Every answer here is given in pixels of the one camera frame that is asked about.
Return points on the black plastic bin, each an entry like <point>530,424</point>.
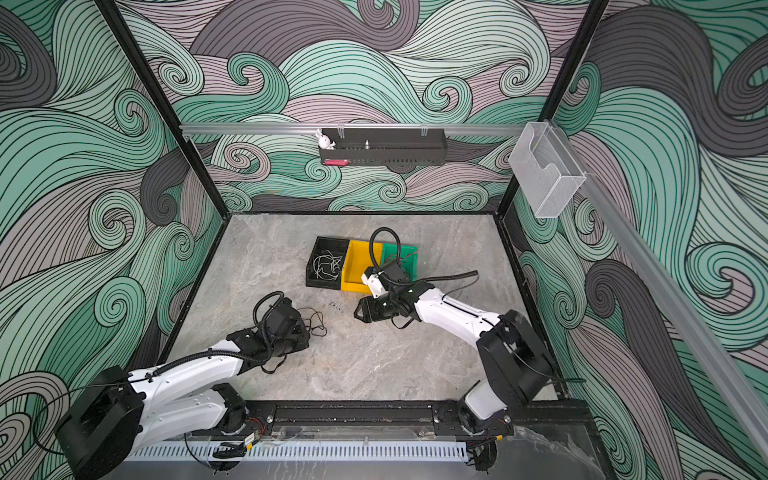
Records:
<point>324,267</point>

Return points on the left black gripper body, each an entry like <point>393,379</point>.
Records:
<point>298,340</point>

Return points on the green plastic bin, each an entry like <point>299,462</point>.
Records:
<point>408,258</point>

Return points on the yellow plastic bin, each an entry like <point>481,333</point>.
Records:
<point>357,261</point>

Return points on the white rabbit figurine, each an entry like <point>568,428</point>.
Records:
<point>324,141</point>

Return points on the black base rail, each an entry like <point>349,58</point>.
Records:
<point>449,415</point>

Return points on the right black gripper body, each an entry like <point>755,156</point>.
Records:
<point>380,308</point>

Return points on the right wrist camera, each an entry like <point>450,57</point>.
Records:
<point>372,281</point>

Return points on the black wall shelf tray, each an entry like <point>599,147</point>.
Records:
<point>398,148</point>

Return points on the clear acrylic wall holder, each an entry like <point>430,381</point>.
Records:
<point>545,165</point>

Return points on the white slotted cable duct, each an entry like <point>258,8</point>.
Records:
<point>305,450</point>

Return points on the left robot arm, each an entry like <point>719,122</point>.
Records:
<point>122,412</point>

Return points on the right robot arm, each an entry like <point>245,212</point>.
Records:
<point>516,363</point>

